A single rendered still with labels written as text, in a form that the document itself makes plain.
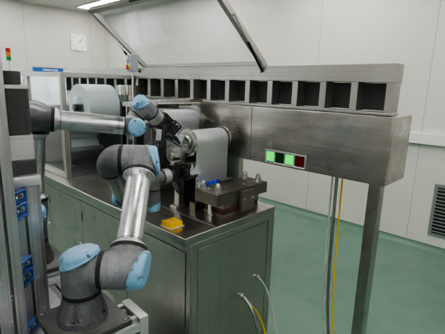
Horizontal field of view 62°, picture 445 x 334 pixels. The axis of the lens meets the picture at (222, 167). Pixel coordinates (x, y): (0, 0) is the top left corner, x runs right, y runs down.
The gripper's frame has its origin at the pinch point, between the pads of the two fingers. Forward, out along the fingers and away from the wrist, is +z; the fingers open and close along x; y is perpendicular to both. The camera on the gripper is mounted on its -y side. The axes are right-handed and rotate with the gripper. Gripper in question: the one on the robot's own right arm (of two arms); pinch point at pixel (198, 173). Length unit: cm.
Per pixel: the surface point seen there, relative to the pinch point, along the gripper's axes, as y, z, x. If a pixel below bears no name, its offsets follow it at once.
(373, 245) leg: -29, 46, -77
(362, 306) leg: -63, 46, -75
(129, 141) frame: 13.0, -14.4, 42.5
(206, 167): 2.6, 5.6, -0.2
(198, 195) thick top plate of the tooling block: -9.3, -6.5, -6.7
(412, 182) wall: -44, 263, -32
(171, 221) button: -16.6, -27.0, -11.0
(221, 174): -3.2, 17.1, -0.2
